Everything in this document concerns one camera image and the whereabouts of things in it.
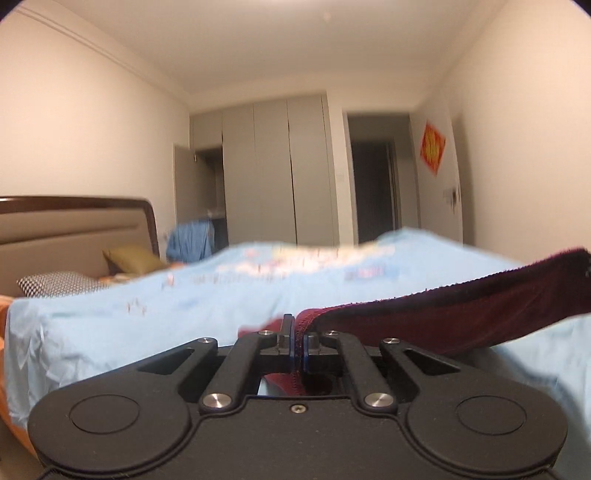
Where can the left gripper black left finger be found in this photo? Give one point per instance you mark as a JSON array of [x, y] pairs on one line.
[[278, 352]]

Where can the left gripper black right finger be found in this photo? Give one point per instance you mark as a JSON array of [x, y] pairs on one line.
[[321, 354]]

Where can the white door with handle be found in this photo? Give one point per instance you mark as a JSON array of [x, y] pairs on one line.
[[439, 197]]

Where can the red door decoration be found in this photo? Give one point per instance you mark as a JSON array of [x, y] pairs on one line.
[[432, 147]]

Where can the brown padded headboard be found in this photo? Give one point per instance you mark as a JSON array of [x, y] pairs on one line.
[[44, 234]]

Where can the blue garment on chair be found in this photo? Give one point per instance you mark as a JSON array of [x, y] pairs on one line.
[[190, 242]]

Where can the dark red sweater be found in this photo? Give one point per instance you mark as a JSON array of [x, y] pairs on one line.
[[455, 319]]

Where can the grey built-in wardrobe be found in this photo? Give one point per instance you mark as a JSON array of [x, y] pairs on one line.
[[264, 169]]

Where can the checkered black white pillow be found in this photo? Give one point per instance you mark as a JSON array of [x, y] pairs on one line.
[[59, 284]]

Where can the olive yellow pillow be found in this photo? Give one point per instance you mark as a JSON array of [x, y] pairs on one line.
[[133, 259]]

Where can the light blue cartoon bed sheet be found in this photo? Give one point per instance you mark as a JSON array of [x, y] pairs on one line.
[[53, 342]]

